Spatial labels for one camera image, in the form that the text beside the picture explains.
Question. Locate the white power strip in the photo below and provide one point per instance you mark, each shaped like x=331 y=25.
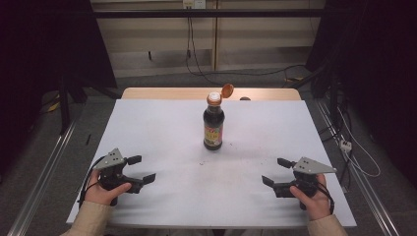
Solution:
x=345 y=145

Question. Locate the white wall socket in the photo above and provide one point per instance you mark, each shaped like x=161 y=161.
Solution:
x=194 y=4

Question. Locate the wooden table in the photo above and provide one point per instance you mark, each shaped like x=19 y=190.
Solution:
x=164 y=93

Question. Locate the black curtain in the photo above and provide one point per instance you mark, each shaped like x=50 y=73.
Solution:
x=42 y=65
x=377 y=65

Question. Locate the wooden vertical strip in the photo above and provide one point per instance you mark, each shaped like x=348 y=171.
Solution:
x=215 y=39

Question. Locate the person's left hand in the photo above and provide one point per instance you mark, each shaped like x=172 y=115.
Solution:
x=100 y=195

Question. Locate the dark soy sauce bottle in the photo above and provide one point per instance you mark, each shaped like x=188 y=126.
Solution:
x=213 y=128

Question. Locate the person's right hand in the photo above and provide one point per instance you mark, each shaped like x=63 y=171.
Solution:
x=316 y=205

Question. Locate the black horizontal bar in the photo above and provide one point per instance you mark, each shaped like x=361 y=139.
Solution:
x=209 y=13

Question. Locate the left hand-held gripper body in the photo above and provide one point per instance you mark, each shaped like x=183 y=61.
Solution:
x=111 y=160

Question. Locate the small black stick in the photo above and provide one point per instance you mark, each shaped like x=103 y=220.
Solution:
x=88 y=139

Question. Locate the aluminium rail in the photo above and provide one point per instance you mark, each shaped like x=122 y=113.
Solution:
x=46 y=173
x=360 y=183

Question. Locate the black metal stand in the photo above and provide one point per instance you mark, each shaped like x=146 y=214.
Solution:
x=64 y=105

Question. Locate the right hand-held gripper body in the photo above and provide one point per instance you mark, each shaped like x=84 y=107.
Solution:
x=313 y=166

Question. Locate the white board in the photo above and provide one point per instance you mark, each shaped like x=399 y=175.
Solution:
x=170 y=183

